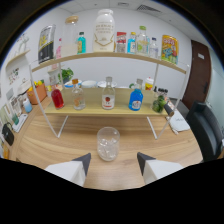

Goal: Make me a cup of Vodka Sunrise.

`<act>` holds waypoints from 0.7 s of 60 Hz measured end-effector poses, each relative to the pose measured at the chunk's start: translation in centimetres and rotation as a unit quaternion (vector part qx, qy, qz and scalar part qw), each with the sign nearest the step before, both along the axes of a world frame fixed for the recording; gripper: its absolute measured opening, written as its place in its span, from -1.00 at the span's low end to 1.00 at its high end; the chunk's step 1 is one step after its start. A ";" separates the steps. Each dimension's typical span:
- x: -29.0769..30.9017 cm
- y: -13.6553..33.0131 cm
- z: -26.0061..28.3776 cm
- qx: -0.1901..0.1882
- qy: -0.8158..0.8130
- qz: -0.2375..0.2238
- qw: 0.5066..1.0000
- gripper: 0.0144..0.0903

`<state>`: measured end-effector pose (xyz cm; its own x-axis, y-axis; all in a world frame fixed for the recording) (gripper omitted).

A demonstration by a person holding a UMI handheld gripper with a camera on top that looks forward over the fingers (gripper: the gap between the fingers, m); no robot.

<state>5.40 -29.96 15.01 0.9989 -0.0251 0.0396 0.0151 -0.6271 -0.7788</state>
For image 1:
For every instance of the white notebook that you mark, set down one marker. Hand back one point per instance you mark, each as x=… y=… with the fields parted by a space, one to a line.
x=179 y=122

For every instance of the clear bottle red label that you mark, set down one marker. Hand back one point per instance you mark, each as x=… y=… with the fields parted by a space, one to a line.
x=108 y=99

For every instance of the blue liquid bottle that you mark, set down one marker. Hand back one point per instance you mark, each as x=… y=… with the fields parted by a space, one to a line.
x=136 y=100

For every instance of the green potted plant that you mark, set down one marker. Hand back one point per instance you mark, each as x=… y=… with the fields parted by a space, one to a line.
x=67 y=75

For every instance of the yellow drink can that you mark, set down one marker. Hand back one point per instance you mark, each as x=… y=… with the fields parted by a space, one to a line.
x=170 y=49

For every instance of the small teal bottle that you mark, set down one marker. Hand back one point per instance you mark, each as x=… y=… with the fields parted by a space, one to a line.
x=81 y=44

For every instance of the brown door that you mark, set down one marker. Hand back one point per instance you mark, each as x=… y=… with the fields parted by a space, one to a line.
x=198 y=76

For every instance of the clear glass with ice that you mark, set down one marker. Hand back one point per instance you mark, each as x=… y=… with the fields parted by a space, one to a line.
x=108 y=145

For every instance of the blue and white cup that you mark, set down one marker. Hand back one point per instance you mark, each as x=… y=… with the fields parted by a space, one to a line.
x=27 y=106

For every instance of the black and yellow can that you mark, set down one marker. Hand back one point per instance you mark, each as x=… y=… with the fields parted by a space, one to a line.
x=46 y=45

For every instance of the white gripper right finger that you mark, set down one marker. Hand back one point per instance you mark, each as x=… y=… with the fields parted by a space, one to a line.
x=156 y=168

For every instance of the wooden wall shelf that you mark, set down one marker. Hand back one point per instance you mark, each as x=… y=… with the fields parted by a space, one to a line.
x=16 y=58

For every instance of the pink bottle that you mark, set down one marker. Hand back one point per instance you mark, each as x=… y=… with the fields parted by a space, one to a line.
x=58 y=51

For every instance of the white tray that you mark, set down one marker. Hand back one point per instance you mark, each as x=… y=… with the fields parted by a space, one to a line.
x=20 y=122

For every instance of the black kettle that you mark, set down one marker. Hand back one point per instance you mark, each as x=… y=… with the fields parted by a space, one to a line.
x=8 y=135

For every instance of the orange storage basket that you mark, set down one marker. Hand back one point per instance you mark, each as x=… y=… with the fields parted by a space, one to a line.
x=37 y=95

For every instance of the small clear bottle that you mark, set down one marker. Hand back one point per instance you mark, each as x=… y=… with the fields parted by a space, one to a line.
x=153 y=50

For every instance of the black chair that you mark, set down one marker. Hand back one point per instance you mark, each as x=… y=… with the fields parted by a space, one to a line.
x=204 y=130

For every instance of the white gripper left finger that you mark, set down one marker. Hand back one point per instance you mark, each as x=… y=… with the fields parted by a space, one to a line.
x=71 y=170

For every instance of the round bowl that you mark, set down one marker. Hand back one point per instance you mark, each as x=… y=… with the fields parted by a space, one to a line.
x=89 y=84
x=101 y=84
x=68 y=84

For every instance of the white-framed wooden shelf rack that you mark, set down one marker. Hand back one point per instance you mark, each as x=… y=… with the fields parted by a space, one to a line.
x=93 y=96

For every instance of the red liquid bottle white cap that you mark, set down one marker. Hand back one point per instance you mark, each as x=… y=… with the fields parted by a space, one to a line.
x=57 y=99

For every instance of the small bottle red cap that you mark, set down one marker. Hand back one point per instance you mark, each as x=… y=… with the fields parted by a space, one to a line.
x=149 y=84

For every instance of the large white milk bottle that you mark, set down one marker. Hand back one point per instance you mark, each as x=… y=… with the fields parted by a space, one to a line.
x=104 y=33

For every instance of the light blue bottle yellow cap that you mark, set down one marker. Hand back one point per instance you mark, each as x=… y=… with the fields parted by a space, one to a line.
x=132 y=45

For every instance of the clear jar wooden lid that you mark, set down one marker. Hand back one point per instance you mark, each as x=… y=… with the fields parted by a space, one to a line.
x=69 y=40

